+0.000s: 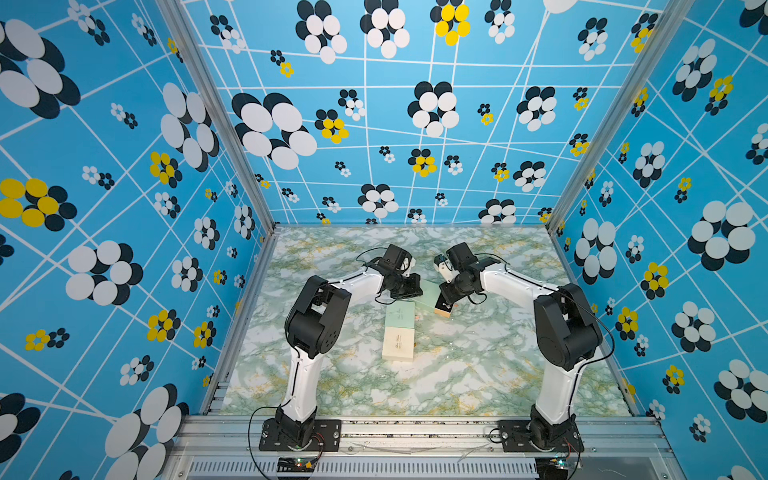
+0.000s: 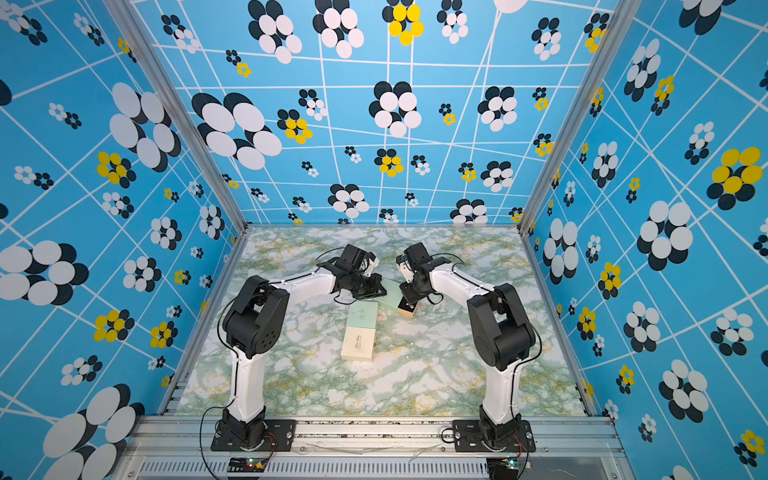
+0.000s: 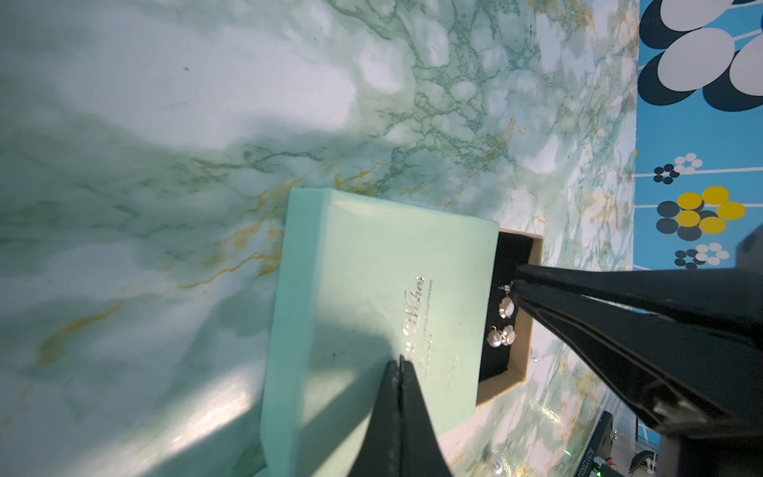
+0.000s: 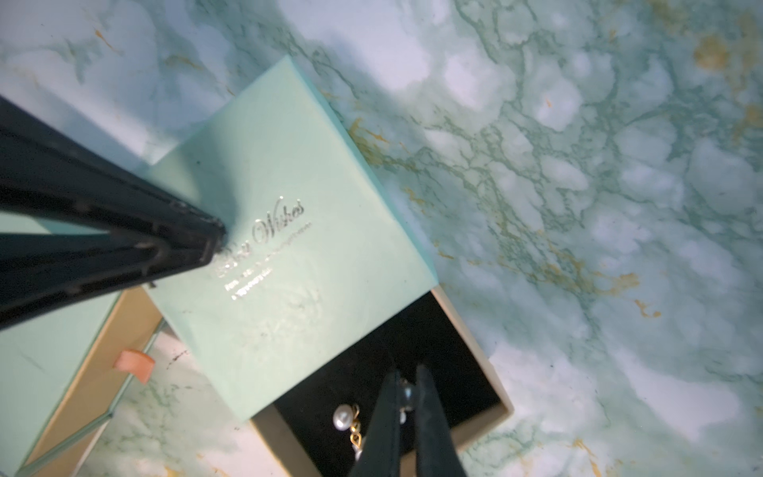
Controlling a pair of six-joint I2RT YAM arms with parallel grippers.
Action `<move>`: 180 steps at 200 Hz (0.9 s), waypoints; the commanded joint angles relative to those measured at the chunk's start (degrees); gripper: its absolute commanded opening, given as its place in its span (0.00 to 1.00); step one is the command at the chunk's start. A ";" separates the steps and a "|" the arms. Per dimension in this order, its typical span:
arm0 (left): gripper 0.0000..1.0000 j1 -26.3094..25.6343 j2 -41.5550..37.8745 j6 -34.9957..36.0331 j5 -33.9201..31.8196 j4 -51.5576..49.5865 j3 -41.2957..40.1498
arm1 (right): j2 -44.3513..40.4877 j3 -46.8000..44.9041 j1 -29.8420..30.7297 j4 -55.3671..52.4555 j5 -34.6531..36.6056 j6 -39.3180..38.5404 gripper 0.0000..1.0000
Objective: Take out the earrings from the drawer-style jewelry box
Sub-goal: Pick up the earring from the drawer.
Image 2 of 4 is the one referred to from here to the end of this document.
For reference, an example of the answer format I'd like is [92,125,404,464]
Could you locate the mint jewelry box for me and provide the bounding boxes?
[347,301,379,329]
[376,279,416,318]

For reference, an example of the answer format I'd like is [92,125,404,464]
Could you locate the cream drawer jewelry box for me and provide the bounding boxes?
[341,327,376,362]

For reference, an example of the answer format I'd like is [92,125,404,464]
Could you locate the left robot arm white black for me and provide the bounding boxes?
[222,267,387,424]

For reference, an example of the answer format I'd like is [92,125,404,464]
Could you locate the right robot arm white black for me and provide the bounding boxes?
[399,262,538,427]

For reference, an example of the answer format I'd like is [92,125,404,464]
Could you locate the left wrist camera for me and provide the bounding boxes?
[336,244,379,276]

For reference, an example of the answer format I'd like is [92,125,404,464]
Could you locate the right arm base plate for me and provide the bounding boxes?
[451,420,537,455]

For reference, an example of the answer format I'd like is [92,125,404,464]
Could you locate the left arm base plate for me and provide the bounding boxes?
[211,419,297,453]

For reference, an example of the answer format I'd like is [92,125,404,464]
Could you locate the aluminium front rail frame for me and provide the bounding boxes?
[113,416,637,479]

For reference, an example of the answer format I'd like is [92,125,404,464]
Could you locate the right aluminium corner post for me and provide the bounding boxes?
[519,0,642,235]

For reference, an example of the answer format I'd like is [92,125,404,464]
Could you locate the aluminium corner post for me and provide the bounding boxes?
[104,1,248,235]
[519,0,642,235]

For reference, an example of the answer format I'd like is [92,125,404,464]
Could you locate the left aluminium corner post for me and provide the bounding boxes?
[104,1,248,235]

